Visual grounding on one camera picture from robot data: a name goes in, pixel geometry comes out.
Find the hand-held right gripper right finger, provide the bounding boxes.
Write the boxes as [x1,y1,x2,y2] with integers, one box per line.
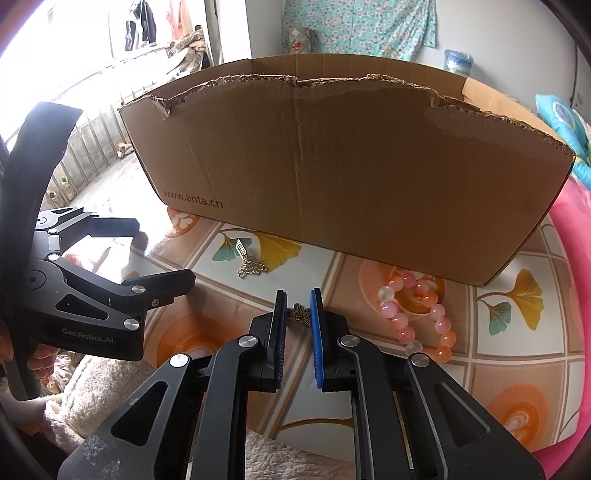
[309,288,543,480]

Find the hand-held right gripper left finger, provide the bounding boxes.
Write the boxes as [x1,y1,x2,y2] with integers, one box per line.
[58,290,287,480]

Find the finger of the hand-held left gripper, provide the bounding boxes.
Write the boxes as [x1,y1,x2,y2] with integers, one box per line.
[34,208,140,253]
[28,256,195,331]

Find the gold butterfly charm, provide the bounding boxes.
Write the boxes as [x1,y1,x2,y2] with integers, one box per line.
[289,302,313,328]

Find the gold chain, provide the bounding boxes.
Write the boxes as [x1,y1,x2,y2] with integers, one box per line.
[237,258,271,278]

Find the pink bead bracelet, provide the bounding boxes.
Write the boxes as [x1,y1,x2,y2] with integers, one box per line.
[378,271,459,363]

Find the brown cardboard box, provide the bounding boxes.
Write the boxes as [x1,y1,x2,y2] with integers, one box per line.
[119,54,575,288]

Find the person's left hand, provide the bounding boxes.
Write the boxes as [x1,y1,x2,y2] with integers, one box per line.
[0,345,62,437]

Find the metal balcony railing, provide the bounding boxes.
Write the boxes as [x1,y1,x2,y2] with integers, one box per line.
[44,41,185,201]

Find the ginkgo print table cover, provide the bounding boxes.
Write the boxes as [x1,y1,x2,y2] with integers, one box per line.
[60,203,591,462]

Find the hanging dark clothes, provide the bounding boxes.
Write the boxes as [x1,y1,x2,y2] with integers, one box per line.
[124,0,163,51]

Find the hanging pink garment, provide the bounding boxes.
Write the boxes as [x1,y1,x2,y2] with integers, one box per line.
[166,0,193,42]

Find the patterned pillow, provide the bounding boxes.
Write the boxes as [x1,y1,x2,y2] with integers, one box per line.
[281,27,315,57]

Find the pink floral blanket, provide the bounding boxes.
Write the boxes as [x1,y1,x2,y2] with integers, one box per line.
[505,161,591,480]

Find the large blue water bottle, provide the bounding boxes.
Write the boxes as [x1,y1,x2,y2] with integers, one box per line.
[444,48,475,77]

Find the blue quilt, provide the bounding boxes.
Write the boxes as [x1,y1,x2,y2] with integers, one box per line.
[536,93,591,167]

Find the floral wall cloth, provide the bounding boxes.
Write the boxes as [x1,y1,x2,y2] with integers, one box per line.
[283,0,437,61]

